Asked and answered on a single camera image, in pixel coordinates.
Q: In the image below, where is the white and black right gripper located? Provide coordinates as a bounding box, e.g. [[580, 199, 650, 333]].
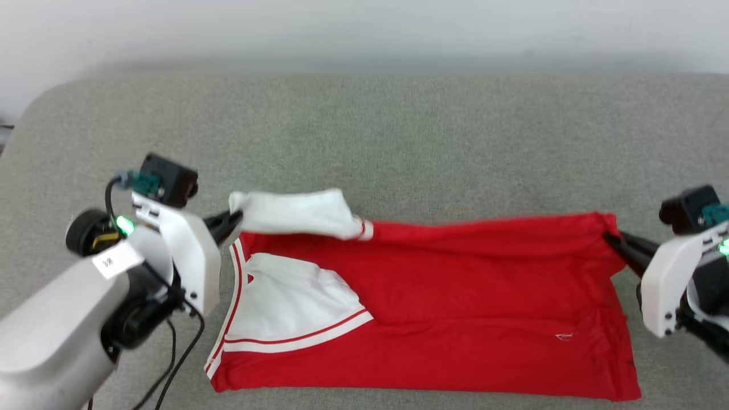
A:
[[603, 224, 729, 339]]

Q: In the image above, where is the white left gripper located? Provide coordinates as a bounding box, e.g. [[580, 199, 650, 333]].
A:
[[131, 192, 244, 318]]

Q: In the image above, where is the red and white jersey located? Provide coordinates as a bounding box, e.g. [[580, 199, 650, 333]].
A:
[[203, 188, 643, 403]]

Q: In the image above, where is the thin black cable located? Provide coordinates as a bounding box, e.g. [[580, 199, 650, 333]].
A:
[[132, 318, 178, 410]]

